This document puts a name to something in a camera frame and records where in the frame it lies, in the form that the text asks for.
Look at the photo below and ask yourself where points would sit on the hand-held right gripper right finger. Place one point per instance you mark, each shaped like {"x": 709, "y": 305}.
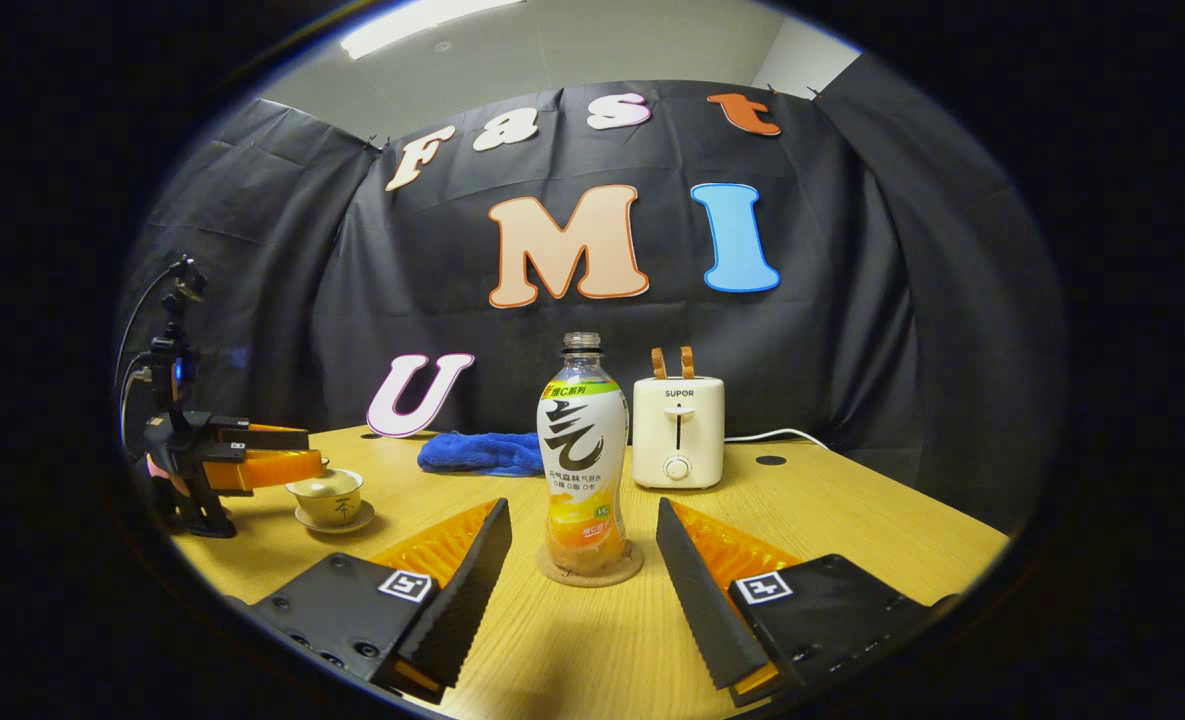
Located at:
{"x": 702, "y": 600}

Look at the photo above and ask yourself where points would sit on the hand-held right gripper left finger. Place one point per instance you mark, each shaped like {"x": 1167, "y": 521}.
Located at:
{"x": 462, "y": 600}

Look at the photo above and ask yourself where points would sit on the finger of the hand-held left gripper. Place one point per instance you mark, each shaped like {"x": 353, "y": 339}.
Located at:
{"x": 272, "y": 470}
{"x": 277, "y": 438}

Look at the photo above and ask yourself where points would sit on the round cork coaster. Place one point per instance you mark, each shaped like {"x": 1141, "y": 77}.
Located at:
{"x": 632, "y": 568}

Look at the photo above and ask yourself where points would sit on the beige ceramic teacup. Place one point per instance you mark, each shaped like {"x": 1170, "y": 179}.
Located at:
{"x": 337, "y": 512}

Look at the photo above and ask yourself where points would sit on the clear labelled water bottle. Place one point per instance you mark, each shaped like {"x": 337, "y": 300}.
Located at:
{"x": 582, "y": 450}

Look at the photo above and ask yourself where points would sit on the beige ceramic saucer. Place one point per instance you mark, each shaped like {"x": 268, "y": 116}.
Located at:
{"x": 357, "y": 522}

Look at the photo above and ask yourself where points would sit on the blue towel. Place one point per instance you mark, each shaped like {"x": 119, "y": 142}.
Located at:
{"x": 477, "y": 453}

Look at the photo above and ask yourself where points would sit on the cream toaster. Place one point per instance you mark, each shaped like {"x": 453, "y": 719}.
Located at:
{"x": 677, "y": 435}

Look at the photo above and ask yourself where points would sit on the bread slice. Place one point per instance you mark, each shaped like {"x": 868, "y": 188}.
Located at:
{"x": 658, "y": 363}
{"x": 687, "y": 362}

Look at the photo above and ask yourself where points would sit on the black backdrop cloth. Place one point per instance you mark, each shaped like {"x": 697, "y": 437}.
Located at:
{"x": 902, "y": 350}

